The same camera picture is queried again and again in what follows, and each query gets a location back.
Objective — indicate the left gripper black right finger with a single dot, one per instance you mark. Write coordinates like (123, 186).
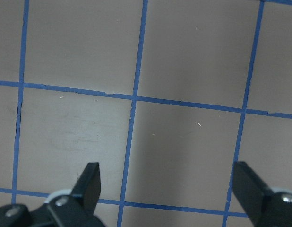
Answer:
(264, 206)

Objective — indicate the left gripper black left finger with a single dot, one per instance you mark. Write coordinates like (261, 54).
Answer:
(76, 209)

